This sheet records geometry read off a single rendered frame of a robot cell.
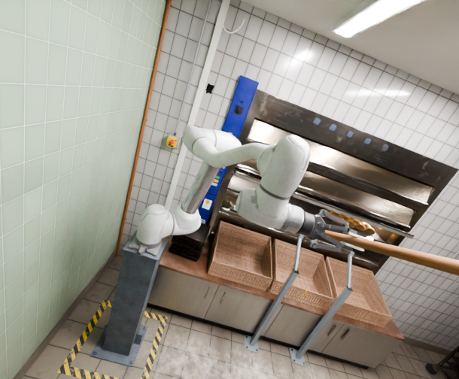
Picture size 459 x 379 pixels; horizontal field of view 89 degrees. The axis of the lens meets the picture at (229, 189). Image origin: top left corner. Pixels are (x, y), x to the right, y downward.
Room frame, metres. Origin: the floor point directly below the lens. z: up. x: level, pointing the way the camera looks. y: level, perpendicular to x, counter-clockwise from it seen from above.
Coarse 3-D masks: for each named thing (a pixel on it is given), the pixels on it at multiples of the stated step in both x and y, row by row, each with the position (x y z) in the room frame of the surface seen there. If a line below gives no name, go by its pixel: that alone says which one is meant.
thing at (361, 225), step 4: (332, 212) 2.53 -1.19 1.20; (336, 216) 2.44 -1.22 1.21; (340, 216) 2.46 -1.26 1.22; (344, 216) 2.54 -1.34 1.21; (348, 220) 2.45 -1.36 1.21; (352, 220) 2.55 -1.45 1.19; (356, 220) 2.49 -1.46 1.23; (352, 224) 2.36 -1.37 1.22; (356, 224) 2.46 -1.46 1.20; (360, 224) 2.47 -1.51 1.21; (364, 224) 2.51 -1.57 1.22; (368, 224) 2.51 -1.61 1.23; (360, 228) 2.37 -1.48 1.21; (364, 228) 2.39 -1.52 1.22; (368, 228) 2.42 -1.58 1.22; (372, 232) 2.39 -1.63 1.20
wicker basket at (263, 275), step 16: (224, 224) 2.03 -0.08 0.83; (224, 240) 2.00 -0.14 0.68; (240, 240) 2.03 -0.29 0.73; (256, 240) 2.06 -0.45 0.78; (224, 256) 1.87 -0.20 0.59; (240, 256) 1.96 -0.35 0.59; (256, 256) 2.03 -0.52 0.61; (208, 272) 1.57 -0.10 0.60; (224, 272) 1.59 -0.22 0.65; (240, 272) 1.61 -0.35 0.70; (256, 272) 1.82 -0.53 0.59; (256, 288) 1.63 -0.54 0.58
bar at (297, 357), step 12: (300, 240) 1.74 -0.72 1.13; (348, 252) 1.81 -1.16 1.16; (348, 264) 1.75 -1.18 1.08; (348, 276) 1.68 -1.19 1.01; (288, 288) 1.54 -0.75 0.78; (348, 288) 1.60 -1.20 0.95; (276, 300) 1.54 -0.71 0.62; (336, 300) 1.62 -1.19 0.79; (264, 324) 1.54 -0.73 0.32; (324, 324) 1.59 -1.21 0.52; (252, 336) 1.57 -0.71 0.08; (312, 336) 1.59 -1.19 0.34; (252, 348) 1.51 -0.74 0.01; (300, 348) 1.61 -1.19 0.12; (300, 360) 1.58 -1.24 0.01
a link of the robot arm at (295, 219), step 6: (288, 204) 0.69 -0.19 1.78; (294, 210) 0.67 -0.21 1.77; (300, 210) 0.68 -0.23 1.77; (288, 216) 0.65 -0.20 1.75; (294, 216) 0.65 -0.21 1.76; (300, 216) 0.66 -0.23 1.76; (288, 222) 0.64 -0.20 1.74; (294, 222) 0.65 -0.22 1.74; (300, 222) 0.65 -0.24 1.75; (282, 228) 0.65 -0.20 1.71; (288, 228) 0.64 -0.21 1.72; (294, 228) 0.64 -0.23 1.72
